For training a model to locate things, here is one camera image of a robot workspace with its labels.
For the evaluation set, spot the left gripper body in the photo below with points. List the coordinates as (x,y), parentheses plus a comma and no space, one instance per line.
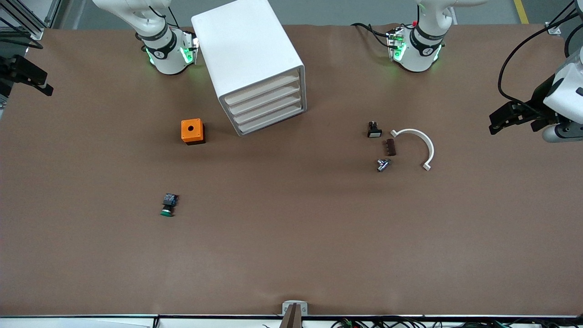
(536,103)

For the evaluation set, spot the green push button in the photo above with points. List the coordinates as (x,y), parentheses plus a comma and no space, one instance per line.
(169,200)

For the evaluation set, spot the white four-drawer cabinet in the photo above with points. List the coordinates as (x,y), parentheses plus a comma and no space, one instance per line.
(246,45)

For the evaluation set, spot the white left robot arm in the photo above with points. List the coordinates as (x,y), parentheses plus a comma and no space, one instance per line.
(419,54)

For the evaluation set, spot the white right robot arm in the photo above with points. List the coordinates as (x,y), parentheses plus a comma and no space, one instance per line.
(166,59)

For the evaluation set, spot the brown ribbed block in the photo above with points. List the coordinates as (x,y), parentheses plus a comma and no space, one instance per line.
(390,147)

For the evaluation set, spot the silver metal fitting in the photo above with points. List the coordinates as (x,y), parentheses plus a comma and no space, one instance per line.
(383,165)

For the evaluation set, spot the orange box with hole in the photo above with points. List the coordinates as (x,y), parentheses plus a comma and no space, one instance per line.
(186,135)

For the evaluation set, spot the brown table mat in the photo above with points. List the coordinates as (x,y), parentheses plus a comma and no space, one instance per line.
(291,228)

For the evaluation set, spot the brown tapered bar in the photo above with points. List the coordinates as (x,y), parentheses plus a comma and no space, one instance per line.
(291,319)

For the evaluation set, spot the aluminium frame profile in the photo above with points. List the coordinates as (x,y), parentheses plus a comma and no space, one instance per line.
(36,33)
(553,29)

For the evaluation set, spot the black white square switch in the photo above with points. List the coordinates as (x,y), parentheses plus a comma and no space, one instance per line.
(374,133)

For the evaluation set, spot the white table edge rail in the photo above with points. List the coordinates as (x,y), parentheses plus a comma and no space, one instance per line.
(91,322)

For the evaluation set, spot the grey metal bracket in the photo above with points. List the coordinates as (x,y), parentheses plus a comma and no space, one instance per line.
(286,310)

